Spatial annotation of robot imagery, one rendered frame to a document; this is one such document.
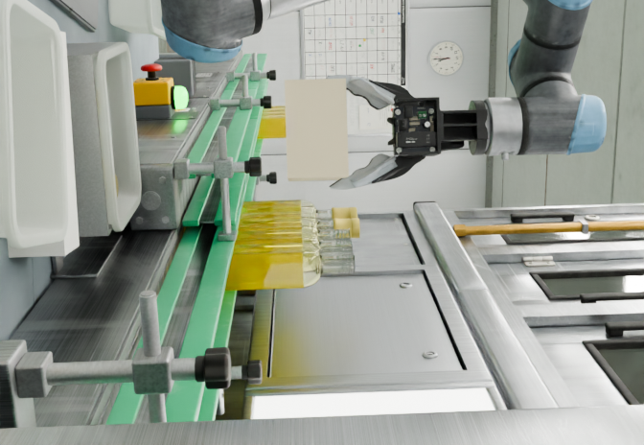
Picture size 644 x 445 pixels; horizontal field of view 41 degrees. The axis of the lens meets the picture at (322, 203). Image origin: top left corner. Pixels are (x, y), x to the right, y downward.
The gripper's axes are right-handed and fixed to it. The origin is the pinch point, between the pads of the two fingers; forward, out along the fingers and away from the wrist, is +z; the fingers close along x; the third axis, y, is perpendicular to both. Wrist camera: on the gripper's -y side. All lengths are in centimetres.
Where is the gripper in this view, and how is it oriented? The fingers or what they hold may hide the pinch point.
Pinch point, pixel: (327, 132)
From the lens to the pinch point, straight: 112.9
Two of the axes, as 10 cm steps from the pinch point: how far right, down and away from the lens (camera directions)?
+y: 0.2, 0.0, -10.0
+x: 0.3, 10.0, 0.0
